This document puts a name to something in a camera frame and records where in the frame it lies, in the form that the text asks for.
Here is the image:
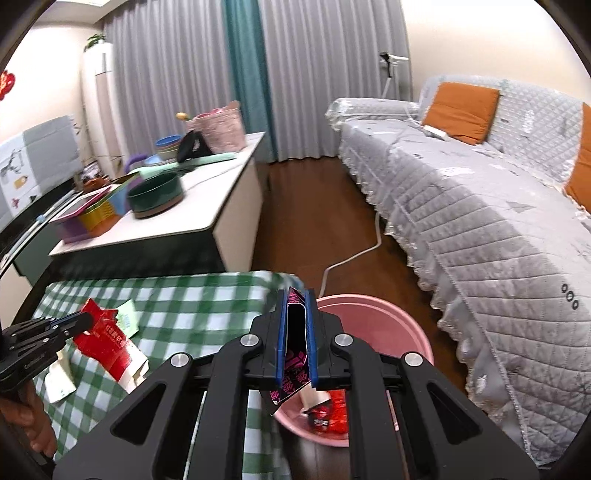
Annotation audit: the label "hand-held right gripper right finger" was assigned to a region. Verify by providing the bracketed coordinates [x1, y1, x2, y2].
[305, 288, 540, 480]

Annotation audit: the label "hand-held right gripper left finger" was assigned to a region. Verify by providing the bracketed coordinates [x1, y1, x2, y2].
[53, 288, 288, 480]

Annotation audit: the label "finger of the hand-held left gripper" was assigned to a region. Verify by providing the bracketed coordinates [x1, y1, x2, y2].
[28, 313, 94, 337]
[2, 322, 75, 358]

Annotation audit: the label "black pink patterned box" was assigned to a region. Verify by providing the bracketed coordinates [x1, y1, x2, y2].
[267, 287, 319, 416]

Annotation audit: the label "red paper box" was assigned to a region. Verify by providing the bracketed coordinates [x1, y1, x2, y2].
[73, 298, 149, 395]

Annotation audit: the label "pink plastic bucket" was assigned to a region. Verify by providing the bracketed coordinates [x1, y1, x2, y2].
[272, 294, 435, 448]

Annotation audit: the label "red shiny packet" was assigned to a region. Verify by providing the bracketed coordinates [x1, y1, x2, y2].
[323, 389, 351, 435]

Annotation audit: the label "person's left hand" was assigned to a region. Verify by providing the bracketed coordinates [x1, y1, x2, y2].
[0, 382, 58, 459]

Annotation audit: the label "white paper bag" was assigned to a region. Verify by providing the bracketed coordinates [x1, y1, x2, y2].
[44, 348, 77, 403]

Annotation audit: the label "green white packet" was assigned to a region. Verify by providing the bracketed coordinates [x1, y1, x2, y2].
[113, 299, 140, 340]

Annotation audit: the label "black television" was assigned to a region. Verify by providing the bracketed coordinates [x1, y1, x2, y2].
[0, 185, 88, 296]

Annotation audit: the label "rainbow storage box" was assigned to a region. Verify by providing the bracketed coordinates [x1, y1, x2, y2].
[48, 182, 139, 244]

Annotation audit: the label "brown ornament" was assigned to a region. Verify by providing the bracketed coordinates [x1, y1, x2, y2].
[81, 174, 114, 192]

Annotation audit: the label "dark green round bowl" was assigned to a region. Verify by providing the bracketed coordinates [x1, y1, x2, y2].
[127, 173, 184, 220]

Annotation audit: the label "white top coffee table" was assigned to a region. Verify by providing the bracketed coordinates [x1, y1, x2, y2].
[48, 130, 266, 278]

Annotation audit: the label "grey television cover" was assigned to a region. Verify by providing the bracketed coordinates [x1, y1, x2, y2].
[0, 115, 80, 224]

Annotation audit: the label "mint green cloth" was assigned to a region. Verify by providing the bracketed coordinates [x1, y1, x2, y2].
[139, 152, 237, 178]

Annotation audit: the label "grey quilted sofa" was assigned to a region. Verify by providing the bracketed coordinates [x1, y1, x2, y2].
[325, 74, 591, 467]

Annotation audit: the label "stack of coloured bowls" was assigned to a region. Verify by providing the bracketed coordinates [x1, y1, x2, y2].
[154, 135, 183, 162]

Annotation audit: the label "black fabric bag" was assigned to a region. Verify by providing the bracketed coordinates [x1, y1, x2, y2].
[177, 130, 214, 163]

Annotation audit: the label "pink woven basket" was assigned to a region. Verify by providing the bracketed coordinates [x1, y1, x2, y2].
[185, 102, 246, 155]

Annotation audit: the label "white standing air conditioner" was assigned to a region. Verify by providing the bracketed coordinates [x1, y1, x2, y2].
[82, 41, 125, 176]

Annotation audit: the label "teal curtain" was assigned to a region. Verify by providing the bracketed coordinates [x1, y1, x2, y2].
[222, 0, 278, 162]

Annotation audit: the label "orange cushion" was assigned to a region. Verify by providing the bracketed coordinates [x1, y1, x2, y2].
[422, 82, 502, 146]
[564, 102, 591, 208]

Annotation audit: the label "grey curtain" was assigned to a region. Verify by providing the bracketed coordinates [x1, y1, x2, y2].
[104, 0, 411, 162]

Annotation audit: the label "white cable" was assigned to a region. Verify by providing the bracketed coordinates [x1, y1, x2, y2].
[321, 99, 423, 292]

